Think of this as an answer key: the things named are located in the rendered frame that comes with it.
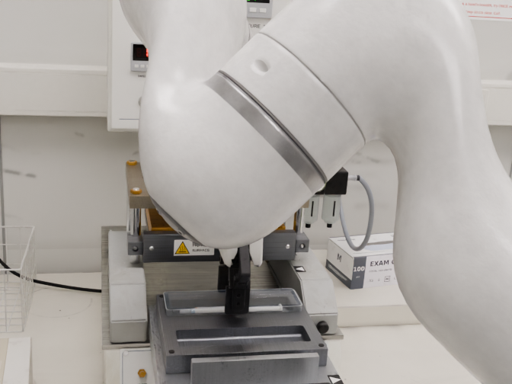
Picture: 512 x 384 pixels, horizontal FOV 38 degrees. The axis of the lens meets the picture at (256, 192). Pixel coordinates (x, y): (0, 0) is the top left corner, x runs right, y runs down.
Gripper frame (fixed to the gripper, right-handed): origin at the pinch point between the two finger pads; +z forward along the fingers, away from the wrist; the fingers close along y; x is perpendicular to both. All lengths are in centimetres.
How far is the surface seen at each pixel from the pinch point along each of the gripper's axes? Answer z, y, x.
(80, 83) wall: -16, 63, 22
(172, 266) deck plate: 8.6, 28.0, 5.4
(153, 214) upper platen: -4.3, 18.8, 9.6
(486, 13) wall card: -34, 69, -68
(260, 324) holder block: 2.1, -5.9, -2.8
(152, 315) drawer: 4.6, 2.4, 10.5
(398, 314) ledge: 24, 37, -42
